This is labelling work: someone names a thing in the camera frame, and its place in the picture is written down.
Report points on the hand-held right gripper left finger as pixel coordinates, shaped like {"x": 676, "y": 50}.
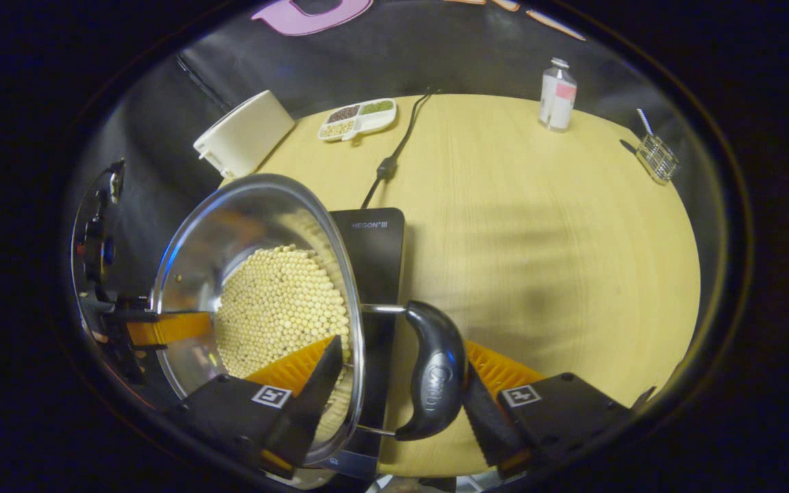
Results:
{"x": 312, "y": 400}

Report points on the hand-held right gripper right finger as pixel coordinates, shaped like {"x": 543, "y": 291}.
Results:
{"x": 559, "y": 418}

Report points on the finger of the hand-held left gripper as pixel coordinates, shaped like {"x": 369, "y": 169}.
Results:
{"x": 168, "y": 329}

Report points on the stainless steel pot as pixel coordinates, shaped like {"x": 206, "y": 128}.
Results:
{"x": 196, "y": 260}

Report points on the black induction cooktop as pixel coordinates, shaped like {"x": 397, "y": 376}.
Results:
{"x": 377, "y": 260}

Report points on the pile of soybeans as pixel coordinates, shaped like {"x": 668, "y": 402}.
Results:
{"x": 278, "y": 315}

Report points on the white toaster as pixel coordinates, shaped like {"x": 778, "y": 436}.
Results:
{"x": 247, "y": 133}

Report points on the white sectioned bean dish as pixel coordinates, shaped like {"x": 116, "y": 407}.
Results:
{"x": 357, "y": 120}

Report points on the striped straw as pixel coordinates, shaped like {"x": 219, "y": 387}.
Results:
{"x": 644, "y": 122}

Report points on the clear bottle with pink label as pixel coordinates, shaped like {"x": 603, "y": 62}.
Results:
{"x": 557, "y": 96}

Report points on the black backdrop cloth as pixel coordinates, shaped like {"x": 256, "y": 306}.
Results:
{"x": 435, "y": 55}

